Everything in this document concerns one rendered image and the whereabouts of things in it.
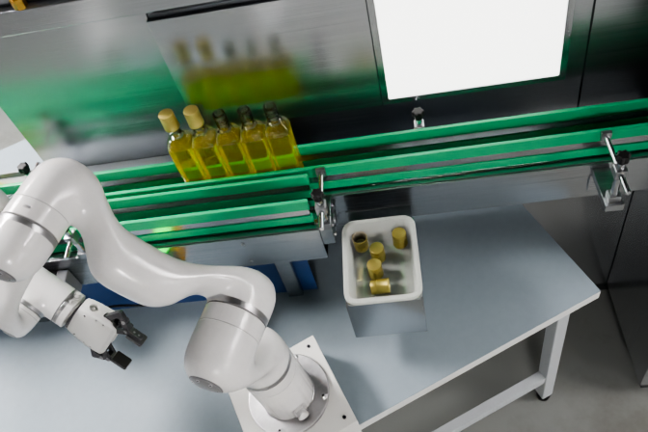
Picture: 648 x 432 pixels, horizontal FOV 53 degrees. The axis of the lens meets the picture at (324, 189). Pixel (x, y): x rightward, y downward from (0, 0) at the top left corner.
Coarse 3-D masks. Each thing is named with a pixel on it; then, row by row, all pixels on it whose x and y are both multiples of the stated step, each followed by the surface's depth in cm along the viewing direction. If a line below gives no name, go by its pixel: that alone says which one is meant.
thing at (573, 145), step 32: (608, 128) 144; (640, 128) 144; (384, 160) 151; (416, 160) 151; (448, 160) 152; (480, 160) 152; (512, 160) 151; (544, 160) 152; (128, 192) 159; (160, 192) 159
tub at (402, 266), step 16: (352, 224) 156; (368, 224) 156; (384, 224) 156; (400, 224) 156; (352, 240) 160; (368, 240) 161; (384, 240) 160; (416, 240) 150; (352, 256) 157; (368, 256) 158; (400, 256) 157; (416, 256) 147; (352, 272) 153; (384, 272) 155; (400, 272) 154; (416, 272) 145; (352, 288) 150; (368, 288) 153; (400, 288) 151; (416, 288) 147; (352, 304) 144
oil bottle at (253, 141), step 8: (256, 120) 149; (240, 128) 148; (256, 128) 147; (240, 136) 147; (248, 136) 147; (256, 136) 147; (248, 144) 148; (256, 144) 148; (264, 144) 149; (248, 152) 151; (256, 152) 151; (264, 152) 151; (248, 160) 153; (256, 160) 153; (264, 160) 153; (272, 160) 154; (256, 168) 155; (264, 168) 155; (272, 168) 155
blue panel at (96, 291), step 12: (264, 264) 168; (300, 264) 168; (276, 276) 172; (300, 276) 172; (312, 276) 173; (84, 288) 176; (96, 288) 176; (108, 288) 177; (276, 288) 177; (312, 288) 178; (96, 300) 181; (108, 300) 181; (120, 300) 181; (180, 300) 182; (192, 300) 182
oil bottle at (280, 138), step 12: (264, 132) 147; (276, 132) 146; (288, 132) 147; (276, 144) 148; (288, 144) 149; (276, 156) 152; (288, 156) 152; (300, 156) 159; (276, 168) 156; (288, 168) 155
